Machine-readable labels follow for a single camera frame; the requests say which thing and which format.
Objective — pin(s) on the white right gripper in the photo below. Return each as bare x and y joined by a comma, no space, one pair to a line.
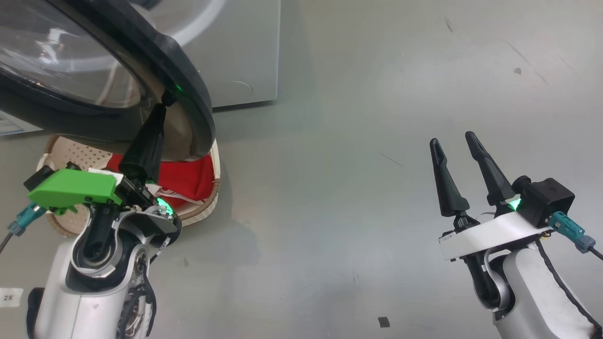
490,235

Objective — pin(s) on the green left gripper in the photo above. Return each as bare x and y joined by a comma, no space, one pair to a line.
75,188

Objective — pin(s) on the red and white garment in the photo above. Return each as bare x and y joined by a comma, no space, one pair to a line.
188,179

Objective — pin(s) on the black glass washing machine door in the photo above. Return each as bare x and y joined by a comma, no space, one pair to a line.
188,80

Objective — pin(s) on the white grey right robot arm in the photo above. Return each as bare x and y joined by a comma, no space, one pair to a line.
532,292

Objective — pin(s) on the cream perforated laundry basket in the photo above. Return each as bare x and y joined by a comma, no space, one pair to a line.
70,150

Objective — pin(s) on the white washing machine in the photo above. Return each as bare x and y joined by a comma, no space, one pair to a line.
245,47

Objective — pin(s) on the round drain filter cover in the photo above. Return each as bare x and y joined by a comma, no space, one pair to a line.
242,89

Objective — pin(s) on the blue energy label sticker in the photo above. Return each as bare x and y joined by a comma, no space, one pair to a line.
12,125

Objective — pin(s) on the black tape floor marker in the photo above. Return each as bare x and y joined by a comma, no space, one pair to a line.
384,322

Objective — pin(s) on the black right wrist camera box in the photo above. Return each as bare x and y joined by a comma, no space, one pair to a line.
546,202

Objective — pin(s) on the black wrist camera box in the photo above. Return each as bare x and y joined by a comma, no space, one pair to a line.
38,178
546,202

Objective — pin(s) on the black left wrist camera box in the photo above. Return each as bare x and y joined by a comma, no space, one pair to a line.
38,178

